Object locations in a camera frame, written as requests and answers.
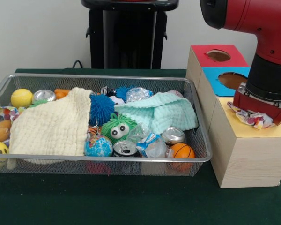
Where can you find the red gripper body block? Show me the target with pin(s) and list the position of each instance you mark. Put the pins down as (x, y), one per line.
(260, 105)

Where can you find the colourful polka dot cloth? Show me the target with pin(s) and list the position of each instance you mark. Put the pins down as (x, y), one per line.
(250, 118)

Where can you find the mint green cloth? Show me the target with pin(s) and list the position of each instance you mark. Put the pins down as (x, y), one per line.
(164, 112)

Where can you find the cream yellow cloth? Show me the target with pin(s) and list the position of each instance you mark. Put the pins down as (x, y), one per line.
(51, 124)

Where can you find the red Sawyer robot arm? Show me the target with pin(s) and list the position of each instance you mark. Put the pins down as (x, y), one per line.
(267, 28)

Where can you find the wooden box with three holes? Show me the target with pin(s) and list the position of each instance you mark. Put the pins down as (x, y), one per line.
(246, 154)

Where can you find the clear mesh bin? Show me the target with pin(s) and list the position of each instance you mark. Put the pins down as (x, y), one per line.
(61, 166)

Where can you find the small orange basketball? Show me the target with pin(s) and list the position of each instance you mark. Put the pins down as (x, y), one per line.
(182, 151)

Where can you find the silver can with closed top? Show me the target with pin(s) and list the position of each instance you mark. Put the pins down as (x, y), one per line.
(173, 135)

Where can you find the crushed clear plastic bottle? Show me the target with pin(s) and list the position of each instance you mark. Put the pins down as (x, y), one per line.
(138, 94)
(150, 143)

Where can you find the blue spiky ball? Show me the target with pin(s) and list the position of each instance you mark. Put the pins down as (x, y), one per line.
(102, 108)
(122, 92)

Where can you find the silver can with open top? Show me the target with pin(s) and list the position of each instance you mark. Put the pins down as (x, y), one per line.
(125, 149)

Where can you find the green fuzzy toy with eyes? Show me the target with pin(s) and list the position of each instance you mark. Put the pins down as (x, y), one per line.
(118, 127)

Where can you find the globe print ball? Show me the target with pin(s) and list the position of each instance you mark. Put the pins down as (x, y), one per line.
(98, 146)

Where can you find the plain yellow ball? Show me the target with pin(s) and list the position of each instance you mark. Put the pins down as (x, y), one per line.
(21, 98)

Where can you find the orange plush toy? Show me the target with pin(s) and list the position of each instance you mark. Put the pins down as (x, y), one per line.
(0, 133)

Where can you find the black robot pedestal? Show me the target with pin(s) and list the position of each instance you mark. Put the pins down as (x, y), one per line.
(126, 37)

